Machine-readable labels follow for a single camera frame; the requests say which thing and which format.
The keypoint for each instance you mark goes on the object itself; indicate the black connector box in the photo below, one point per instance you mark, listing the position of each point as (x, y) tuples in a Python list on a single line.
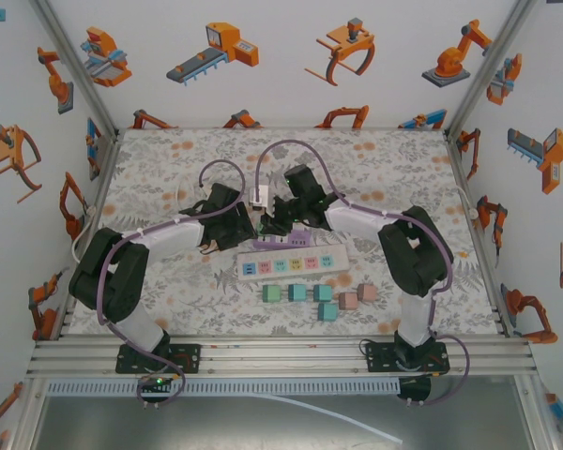
[(415, 389)]

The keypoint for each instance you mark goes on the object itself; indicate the short purple power strip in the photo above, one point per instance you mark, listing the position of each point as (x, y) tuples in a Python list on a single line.
[(281, 241)]

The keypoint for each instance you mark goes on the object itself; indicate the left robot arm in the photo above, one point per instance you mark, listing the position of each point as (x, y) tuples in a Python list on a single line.
[(112, 272)]

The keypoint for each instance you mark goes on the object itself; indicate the floral table mat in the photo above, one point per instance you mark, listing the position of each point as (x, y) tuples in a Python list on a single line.
[(356, 164)]

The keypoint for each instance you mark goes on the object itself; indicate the circuit board with green light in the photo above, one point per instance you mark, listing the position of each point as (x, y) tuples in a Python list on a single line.
[(156, 382)]

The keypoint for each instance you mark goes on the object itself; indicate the pink plug adapter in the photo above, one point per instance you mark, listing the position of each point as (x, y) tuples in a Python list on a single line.
[(348, 301), (369, 292)]

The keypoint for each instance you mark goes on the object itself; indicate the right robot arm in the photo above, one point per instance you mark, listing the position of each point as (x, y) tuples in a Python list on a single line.
[(417, 253)]

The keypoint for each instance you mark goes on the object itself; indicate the aluminium frame rail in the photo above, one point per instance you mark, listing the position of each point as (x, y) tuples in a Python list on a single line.
[(286, 356)]

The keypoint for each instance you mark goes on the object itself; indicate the long white power strip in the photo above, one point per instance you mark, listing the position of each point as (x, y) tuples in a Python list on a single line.
[(338, 255)]

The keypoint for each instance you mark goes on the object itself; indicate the green plug adapter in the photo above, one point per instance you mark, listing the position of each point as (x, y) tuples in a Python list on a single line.
[(273, 294), (262, 229)]

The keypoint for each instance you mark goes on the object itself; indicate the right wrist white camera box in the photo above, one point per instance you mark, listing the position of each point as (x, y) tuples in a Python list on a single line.
[(259, 197)]

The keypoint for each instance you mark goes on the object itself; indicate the aluminium frame post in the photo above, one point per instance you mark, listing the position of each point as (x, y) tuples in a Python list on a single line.
[(75, 70), (488, 70)]

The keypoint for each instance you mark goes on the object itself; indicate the teal plug adapter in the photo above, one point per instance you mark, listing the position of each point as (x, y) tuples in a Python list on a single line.
[(327, 312), (324, 293), (299, 293)]

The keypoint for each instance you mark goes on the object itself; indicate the translucent white tube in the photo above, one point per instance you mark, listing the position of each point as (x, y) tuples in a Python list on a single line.
[(338, 415)]

